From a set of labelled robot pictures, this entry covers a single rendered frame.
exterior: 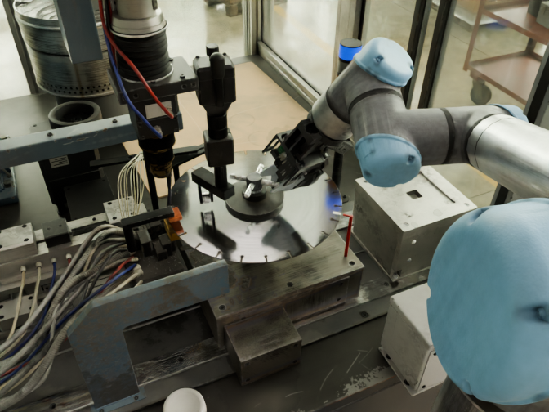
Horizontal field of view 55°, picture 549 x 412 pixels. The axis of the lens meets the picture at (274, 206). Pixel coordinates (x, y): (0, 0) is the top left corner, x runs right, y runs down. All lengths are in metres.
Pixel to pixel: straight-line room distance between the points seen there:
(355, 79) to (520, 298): 0.48
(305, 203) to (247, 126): 0.64
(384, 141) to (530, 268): 0.39
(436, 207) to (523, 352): 0.82
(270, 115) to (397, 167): 1.01
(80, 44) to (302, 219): 0.47
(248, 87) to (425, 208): 0.89
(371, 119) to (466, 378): 0.41
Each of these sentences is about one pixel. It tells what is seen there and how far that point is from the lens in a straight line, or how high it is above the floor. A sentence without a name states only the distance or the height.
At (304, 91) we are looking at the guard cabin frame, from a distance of 1.74.
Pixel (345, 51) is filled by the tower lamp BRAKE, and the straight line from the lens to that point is 1.09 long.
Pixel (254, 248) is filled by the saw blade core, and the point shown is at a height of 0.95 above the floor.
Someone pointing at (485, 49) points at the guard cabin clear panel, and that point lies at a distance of 1.10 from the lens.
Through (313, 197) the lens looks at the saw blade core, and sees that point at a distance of 1.01.
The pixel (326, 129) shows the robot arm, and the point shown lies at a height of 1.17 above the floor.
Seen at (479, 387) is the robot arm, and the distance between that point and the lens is 0.34.
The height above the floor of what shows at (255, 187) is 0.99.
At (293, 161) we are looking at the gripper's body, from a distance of 0.82.
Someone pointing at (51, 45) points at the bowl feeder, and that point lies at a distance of 1.47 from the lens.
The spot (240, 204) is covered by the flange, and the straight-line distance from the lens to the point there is 0.97.
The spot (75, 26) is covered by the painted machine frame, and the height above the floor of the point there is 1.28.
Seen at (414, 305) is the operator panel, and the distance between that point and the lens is 0.92.
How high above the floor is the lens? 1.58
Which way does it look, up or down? 40 degrees down
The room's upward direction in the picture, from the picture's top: 1 degrees clockwise
